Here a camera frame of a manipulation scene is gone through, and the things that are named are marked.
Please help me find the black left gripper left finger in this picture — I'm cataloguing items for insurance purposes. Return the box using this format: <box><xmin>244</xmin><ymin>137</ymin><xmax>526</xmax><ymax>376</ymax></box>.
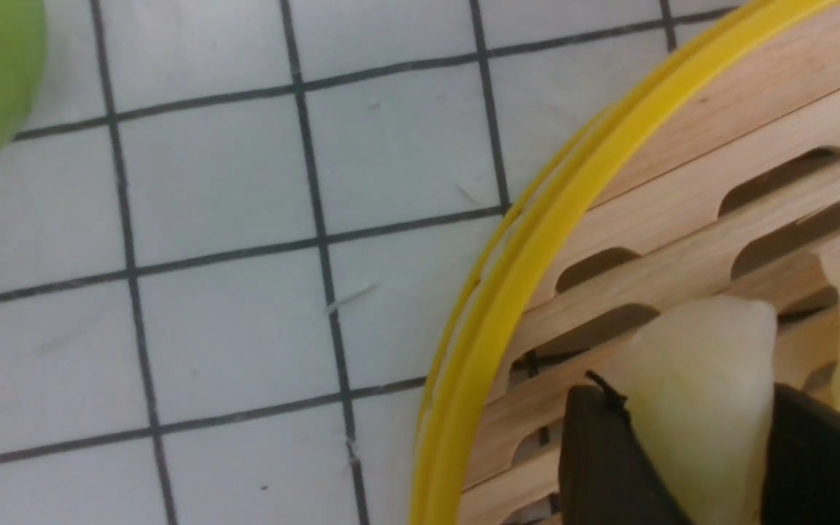
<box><xmin>558</xmin><ymin>372</ymin><xmax>691</xmax><ymax>524</ymax></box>

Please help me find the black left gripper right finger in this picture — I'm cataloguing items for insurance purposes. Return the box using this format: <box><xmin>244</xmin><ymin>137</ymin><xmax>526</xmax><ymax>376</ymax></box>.
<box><xmin>761</xmin><ymin>384</ymin><xmax>840</xmax><ymax>524</ymax></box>

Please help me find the bamboo steamer tray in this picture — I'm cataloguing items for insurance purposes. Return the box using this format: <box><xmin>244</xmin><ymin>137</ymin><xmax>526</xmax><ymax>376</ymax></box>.
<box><xmin>407</xmin><ymin>1</ymin><xmax>840</xmax><ymax>524</ymax></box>

